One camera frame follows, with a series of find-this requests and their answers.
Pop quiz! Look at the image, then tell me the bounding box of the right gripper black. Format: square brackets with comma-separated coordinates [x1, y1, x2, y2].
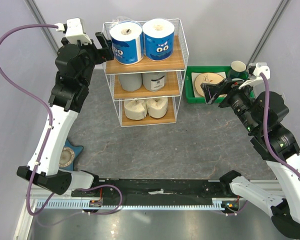
[201, 76, 260, 134]

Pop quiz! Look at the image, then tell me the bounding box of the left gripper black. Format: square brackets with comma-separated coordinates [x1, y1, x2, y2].
[74, 32, 115, 87]

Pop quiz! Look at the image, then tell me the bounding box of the blue roll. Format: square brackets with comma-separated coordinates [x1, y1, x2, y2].
[109, 20, 144, 65]
[142, 18, 175, 61]

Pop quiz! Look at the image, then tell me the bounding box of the cream roll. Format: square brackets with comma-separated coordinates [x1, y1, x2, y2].
[146, 97, 168, 119]
[123, 99, 148, 121]

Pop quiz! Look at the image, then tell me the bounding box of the grey paper towel roll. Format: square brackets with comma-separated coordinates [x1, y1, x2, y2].
[142, 72, 167, 92]

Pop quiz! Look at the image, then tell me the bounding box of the white wire wooden shelf rack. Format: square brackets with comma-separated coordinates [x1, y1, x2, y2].
[102, 18, 189, 127]

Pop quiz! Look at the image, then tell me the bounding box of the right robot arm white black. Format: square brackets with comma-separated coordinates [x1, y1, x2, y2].
[200, 78, 300, 240]

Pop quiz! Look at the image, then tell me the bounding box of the decorated ceramic plate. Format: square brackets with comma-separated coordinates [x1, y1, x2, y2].
[194, 72, 227, 98]

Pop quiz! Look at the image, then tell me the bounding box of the green plastic tray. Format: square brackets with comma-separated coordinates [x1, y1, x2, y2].
[184, 65, 256, 104]

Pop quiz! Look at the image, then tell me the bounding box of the dark green ceramic cup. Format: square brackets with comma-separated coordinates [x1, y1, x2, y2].
[226, 60, 249, 80]

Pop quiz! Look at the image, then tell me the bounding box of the blue star shaped dish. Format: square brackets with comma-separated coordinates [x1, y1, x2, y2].
[58, 138, 84, 171]

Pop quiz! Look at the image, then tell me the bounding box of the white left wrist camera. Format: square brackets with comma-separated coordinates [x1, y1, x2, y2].
[54, 17, 92, 45]

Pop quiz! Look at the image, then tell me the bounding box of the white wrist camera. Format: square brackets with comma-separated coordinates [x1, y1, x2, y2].
[238, 62, 271, 90]
[54, 17, 92, 45]

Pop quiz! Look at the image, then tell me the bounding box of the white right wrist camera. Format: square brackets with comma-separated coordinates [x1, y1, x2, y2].
[238, 62, 271, 90]

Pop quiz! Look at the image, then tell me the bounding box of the blue grey cable duct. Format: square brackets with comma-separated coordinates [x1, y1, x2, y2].
[45, 199, 239, 211]

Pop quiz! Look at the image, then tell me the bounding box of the aluminium frame rail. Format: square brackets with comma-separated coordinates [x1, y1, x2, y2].
[30, 178, 285, 198]

